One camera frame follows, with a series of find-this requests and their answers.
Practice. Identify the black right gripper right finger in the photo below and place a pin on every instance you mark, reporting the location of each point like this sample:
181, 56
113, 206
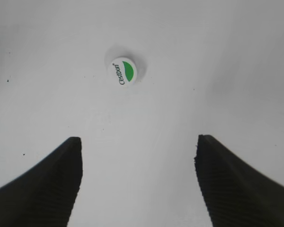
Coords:
235, 193

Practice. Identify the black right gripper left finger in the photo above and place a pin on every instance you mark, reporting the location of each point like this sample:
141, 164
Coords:
44, 196

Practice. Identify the white green bottle cap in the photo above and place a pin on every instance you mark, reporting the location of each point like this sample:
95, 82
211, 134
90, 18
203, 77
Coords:
122, 72

